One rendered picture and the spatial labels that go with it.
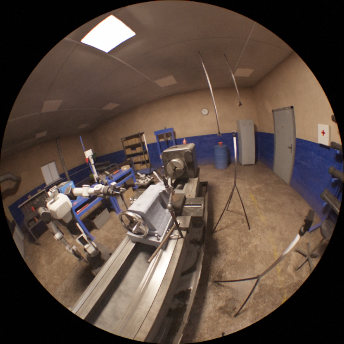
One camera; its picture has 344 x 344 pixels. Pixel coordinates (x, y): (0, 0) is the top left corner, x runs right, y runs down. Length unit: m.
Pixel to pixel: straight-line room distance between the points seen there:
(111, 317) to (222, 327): 1.07
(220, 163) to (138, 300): 4.36
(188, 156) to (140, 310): 1.72
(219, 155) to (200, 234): 3.36
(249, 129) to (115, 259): 4.94
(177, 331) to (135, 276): 0.64
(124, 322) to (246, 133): 5.07
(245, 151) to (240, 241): 3.61
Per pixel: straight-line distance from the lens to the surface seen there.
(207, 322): 1.59
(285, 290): 1.91
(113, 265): 0.98
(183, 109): 5.08
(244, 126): 4.67
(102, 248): 2.16
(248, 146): 4.79
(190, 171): 1.75
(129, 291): 0.97
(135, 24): 2.14
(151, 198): 0.83
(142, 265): 1.00
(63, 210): 1.31
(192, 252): 1.32
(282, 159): 4.01
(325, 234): 1.74
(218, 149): 4.29
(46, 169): 7.89
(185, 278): 1.21
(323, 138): 2.79
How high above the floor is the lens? 1.57
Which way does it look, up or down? 19 degrees down
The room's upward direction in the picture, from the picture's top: 11 degrees counter-clockwise
